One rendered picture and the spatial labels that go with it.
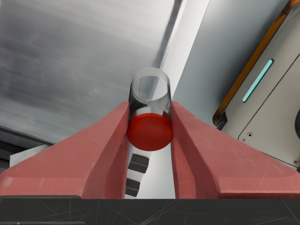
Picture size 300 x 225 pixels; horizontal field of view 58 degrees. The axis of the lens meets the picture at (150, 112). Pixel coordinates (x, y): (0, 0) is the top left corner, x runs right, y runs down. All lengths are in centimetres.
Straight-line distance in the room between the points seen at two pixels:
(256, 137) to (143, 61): 88
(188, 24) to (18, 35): 22
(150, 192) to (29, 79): 142
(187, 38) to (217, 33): 91
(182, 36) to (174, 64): 4
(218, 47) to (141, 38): 95
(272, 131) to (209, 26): 51
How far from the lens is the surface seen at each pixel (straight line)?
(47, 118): 45
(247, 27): 129
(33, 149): 46
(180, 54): 36
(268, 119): 115
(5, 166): 51
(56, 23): 38
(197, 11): 35
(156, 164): 161
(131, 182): 48
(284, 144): 123
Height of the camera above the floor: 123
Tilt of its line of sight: 60 degrees down
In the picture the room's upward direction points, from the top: 168 degrees counter-clockwise
